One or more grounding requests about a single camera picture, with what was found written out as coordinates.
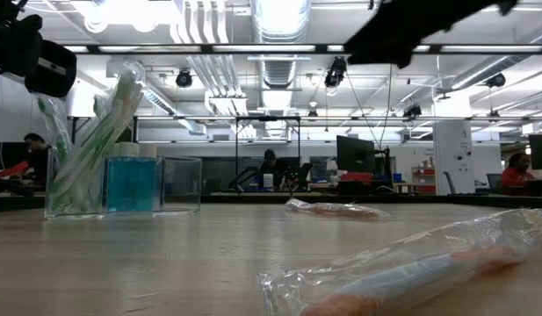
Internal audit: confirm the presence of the black computer monitor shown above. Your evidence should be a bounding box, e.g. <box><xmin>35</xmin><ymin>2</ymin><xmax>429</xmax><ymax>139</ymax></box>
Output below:
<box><xmin>336</xmin><ymin>134</ymin><xmax>378</xmax><ymax>175</ymax></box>
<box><xmin>528</xmin><ymin>133</ymin><xmax>542</xmax><ymax>171</ymax></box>
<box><xmin>0</xmin><ymin>141</ymin><xmax>31</xmax><ymax>171</ymax></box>

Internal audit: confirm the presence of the white square pillar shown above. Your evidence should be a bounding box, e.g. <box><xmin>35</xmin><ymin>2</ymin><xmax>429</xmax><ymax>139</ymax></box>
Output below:
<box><xmin>432</xmin><ymin>120</ymin><xmax>476</xmax><ymax>197</ymax></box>

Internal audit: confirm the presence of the person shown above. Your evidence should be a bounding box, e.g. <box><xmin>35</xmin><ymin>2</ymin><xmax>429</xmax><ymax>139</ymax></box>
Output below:
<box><xmin>501</xmin><ymin>152</ymin><xmax>536</xmax><ymax>197</ymax></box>
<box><xmin>259</xmin><ymin>148</ymin><xmax>293</xmax><ymax>188</ymax></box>
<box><xmin>23</xmin><ymin>133</ymin><xmax>51</xmax><ymax>188</ymax></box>

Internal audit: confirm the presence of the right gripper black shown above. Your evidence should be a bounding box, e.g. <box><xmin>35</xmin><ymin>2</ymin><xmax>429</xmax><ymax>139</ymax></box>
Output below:
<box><xmin>343</xmin><ymin>0</ymin><xmax>517</xmax><ymax>69</ymax></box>

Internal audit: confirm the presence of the slanted silver ventilation duct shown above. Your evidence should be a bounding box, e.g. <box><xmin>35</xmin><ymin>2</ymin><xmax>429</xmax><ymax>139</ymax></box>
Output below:
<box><xmin>448</xmin><ymin>20</ymin><xmax>542</xmax><ymax>91</ymax></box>

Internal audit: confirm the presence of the overhead bar with light strips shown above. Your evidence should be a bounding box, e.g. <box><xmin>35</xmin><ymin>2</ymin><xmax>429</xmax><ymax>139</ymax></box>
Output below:
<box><xmin>61</xmin><ymin>42</ymin><xmax>542</xmax><ymax>56</ymax></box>

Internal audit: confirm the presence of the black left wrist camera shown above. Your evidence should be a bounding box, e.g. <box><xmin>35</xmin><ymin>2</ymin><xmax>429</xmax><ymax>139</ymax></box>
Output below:
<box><xmin>24</xmin><ymin>39</ymin><xmax>77</xmax><ymax>98</ymax></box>

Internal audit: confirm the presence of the round silver ventilation duct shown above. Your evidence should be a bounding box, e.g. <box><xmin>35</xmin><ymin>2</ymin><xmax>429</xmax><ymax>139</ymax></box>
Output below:
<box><xmin>250</xmin><ymin>0</ymin><xmax>312</xmax><ymax>89</ymax></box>

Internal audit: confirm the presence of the black aluminium table frame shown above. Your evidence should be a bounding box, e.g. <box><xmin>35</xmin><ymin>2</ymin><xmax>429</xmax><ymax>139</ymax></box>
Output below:
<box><xmin>0</xmin><ymin>191</ymin><xmax>542</xmax><ymax>208</ymax></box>

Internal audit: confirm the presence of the orange toothbrush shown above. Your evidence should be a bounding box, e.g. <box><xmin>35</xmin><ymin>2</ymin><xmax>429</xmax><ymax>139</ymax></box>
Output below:
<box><xmin>285</xmin><ymin>197</ymin><xmax>391</xmax><ymax>219</ymax></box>
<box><xmin>257</xmin><ymin>206</ymin><xmax>542</xmax><ymax>316</ymax></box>

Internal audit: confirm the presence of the blue mouthwash bottle white cap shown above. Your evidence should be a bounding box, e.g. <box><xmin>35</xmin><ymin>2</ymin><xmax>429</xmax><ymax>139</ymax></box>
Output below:
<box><xmin>105</xmin><ymin>142</ymin><xmax>142</xmax><ymax>214</ymax></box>
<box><xmin>138</xmin><ymin>143</ymin><xmax>163</xmax><ymax>212</ymax></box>

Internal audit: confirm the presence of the clear acrylic organizer box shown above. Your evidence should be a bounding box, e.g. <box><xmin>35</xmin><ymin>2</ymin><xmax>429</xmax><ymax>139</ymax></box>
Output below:
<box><xmin>44</xmin><ymin>147</ymin><xmax>204</xmax><ymax>220</ymax></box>

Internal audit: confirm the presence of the black hanging spotlight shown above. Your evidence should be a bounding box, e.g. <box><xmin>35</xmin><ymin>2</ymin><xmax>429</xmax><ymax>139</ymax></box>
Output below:
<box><xmin>485</xmin><ymin>72</ymin><xmax>508</xmax><ymax>89</ymax></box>
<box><xmin>401</xmin><ymin>104</ymin><xmax>423</xmax><ymax>120</ymax></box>
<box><xmin>175</xmin><ymin>68</ymin><xmax>194</xmax><ymax>89</ymax></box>
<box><xmin>323</xmin><ymin>55</ymin><xmax>349</xmax><ymax>89</ymax></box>

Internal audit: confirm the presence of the red storage shelf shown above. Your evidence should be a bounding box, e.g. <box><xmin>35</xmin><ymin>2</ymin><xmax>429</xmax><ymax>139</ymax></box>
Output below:
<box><xmin>410</xmin><ymin>165</ymin><xmax>437</xmax><ymax>195</ymax></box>

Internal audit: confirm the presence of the red bar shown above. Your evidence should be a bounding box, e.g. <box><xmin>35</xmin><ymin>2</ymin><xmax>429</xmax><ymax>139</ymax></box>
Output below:
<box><xmin>0</xmin><ymin>161</ymin><xmax>30</xmax><ymax>179</ymax></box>

